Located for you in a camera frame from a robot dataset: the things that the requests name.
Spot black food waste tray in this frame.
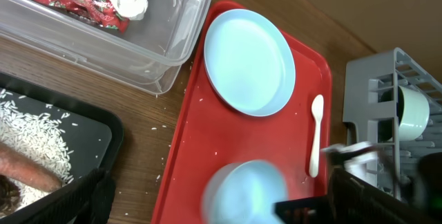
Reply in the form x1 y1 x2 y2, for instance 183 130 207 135
0 71 124 224

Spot white rice pile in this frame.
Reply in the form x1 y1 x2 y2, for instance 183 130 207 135
1 88 74 211

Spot grey dishwasher rack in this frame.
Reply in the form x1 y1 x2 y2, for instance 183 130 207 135
343 48 441 203

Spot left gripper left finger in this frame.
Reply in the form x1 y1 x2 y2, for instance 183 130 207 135
6 168 116 224

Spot brown food scrap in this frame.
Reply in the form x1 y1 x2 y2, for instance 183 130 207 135
0 176 20 217

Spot red serving tray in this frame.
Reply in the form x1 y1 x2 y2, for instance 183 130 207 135
150 0 333 224

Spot orange carrot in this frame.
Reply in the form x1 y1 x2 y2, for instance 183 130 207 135
1 143 62 192

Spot light blue small bowl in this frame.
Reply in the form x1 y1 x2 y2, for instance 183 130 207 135
201 160 288 224

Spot white plastic spoon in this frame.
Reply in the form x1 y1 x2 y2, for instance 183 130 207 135
309 95 324 178

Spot green ceramic bowl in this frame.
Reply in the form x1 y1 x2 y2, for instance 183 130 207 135
378 86 430 141

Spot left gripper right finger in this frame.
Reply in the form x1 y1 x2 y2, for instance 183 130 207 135
274 169 441 224

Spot light blue round plate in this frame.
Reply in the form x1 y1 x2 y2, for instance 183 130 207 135
204 9 296 117

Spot clear plastic waste bin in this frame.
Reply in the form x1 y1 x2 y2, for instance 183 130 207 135
1 0 211 95

